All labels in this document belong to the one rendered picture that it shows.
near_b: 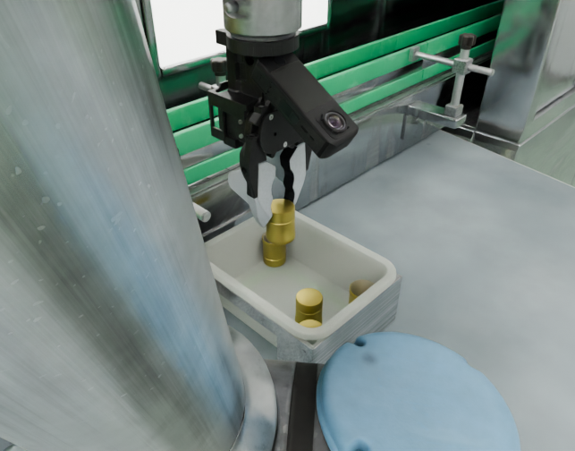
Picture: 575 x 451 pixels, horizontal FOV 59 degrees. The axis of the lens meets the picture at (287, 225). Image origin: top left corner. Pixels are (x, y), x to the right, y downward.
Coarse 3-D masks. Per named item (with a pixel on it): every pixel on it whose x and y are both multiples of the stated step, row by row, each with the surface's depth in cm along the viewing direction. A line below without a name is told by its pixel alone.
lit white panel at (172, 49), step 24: (168, 0) 77; (192, 0) 80; (216, 0) 83; (312, 0) 98; (168, 24) 78; (192, 24) 81; (216, 24) 85; (312, 24) 101; (168, 48) 80; (192, 48) 83; (216, 48) 87
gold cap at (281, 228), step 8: (280, 200) 60; (288, 200) 60; (272, 208) 59; (280, 208) 59; (288, 208) 59; (280, 216) 58; (288, 216) 59; (272, 224) 59; (280, 224) 59; (288, 224) 59; (272, 232) 60; (280, 232) 60; (288, 232) 60; (272, 240) 61; (280, 240) 60; (288, 240) 61
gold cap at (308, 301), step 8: (304, 288) 65; (312, 288) 65; (296, 296) 64; (304, 296) 64; (312, 296) 64; (320, 296) 64; (296, 304) 64; (304, 304) 63; (312, 304) 63; (320, 304) 63; (296, 312) 65; (304, 312) 63; (312, 312) 63; (320, 312) 64; (296, 320) 66; (320, 320) 65
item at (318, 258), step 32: (256, 224) 73; (320, 224) 72; (224, 256) 71; (256, 256) 76; (288, 256) 78; (320, 256) 73; (352, 256) 68; (256, 288) 72; (288, 288) 72; (320, 288) 72; (384, 288) 62; (288, 320) 57
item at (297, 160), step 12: (300, 144) 57; (276, 156) 60; (288, 156) 57; (300, 156) 58; (276, 168) 62; (288, 168) 58; (300, 168) 59; (288, 180) 59; (300, 180) 60; (288, 192) 61
